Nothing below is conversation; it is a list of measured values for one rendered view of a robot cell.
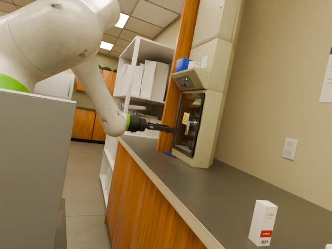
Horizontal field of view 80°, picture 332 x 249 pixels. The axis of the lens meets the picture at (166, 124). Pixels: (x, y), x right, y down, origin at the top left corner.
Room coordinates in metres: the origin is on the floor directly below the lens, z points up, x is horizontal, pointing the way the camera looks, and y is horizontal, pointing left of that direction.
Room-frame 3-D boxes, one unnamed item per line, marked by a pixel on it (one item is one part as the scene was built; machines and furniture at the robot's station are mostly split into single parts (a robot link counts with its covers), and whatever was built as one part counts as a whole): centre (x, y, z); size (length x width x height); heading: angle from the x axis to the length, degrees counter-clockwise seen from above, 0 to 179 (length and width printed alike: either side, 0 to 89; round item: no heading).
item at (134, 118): (1.07, 0.18, 1.15); 0.09 x 0.06 x 0.12; 24
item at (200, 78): (1.30, -0.09, 1.46); 0.32 x 0.11 x 0.10; 23
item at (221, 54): (1.37, -0.25, 1.33); 0.32 x 0.25 x 0.77; 23
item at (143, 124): (1.10, 0.11, 1.14); 0.09 x 0.08 x 0.07; 114
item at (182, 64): (1.36, -0.06, 1.56); 0.10 x 0.10 x 0.09; 23
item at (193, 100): (1.32, -0.13, 1.19); 0.30 x 0.01 x 0.40; 23
